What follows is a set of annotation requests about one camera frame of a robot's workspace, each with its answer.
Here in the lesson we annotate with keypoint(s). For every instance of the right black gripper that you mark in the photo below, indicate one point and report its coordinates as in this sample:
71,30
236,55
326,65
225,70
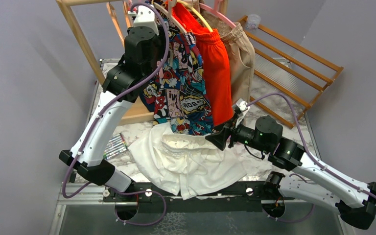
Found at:
219,139

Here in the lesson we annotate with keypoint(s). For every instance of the white shorts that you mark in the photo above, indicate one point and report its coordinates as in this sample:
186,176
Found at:
188,165

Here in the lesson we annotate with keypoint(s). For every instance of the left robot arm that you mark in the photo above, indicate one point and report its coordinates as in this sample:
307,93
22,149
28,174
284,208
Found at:
121,88

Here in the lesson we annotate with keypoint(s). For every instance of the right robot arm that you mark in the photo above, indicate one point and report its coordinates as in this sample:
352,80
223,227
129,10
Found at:
354,201

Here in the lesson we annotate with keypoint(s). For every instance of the comic print shorts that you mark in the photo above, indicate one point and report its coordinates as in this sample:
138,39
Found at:
177,94

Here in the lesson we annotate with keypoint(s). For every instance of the orange shorts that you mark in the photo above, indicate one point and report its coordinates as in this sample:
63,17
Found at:
216,64

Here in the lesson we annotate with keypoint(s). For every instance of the beige shorts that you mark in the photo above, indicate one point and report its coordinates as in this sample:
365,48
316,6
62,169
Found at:
241,55

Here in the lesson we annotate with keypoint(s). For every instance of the yellow hanger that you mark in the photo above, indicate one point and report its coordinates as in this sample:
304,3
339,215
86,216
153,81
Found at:
193,6

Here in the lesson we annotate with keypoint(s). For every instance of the pink hanger with beige shorts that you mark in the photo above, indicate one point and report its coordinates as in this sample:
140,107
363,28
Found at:
219,9

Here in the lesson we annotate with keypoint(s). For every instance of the wooden hanger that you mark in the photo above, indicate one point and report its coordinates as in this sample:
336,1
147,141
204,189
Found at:
168,12

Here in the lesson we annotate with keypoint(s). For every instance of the orange hanger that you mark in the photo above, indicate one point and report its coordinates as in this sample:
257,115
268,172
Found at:
112,13
128,18

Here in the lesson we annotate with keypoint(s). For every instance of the wooden slatted rack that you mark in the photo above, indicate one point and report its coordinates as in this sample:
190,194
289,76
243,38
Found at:
286,67

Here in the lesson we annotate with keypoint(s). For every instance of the wooden clothes rack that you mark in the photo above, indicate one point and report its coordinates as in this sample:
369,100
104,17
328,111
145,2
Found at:
138,112

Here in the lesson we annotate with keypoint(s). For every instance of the marker pen pack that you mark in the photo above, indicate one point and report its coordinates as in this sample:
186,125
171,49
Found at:
115,146

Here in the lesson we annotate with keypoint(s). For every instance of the clear plastic cup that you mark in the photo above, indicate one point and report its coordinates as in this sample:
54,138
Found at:
252,22

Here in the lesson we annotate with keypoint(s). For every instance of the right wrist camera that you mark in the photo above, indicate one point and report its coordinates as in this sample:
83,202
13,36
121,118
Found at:
240,108

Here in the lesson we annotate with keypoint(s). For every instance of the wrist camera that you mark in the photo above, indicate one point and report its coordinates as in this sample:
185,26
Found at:
240,108
143,16

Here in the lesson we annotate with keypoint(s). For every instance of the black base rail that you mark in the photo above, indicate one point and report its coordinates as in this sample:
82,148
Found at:
243,196

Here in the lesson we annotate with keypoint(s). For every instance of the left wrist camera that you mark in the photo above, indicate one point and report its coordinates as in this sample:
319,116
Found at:
143,16

